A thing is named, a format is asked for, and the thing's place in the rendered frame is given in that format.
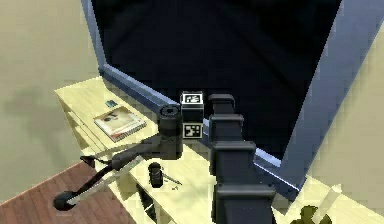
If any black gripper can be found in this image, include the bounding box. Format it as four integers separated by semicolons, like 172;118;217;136
79;104;184;170

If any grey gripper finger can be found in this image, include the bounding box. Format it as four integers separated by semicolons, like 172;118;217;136
52;164;118;212

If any black medicine bottle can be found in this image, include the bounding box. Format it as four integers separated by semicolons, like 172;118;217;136
147;161;165;189

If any pale wooden television stand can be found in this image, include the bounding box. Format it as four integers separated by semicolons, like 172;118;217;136
54;75;384;224

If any blue-framed black television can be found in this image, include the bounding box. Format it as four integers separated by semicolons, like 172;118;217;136
80;0;384;202

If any spiral-bound notebook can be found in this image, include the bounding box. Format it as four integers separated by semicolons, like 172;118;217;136
93;106;148;143

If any grey pen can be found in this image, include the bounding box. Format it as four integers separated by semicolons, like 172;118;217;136
161;172;183;186

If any dark green house plant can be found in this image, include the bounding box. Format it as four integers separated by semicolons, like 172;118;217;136
289;205;334;224

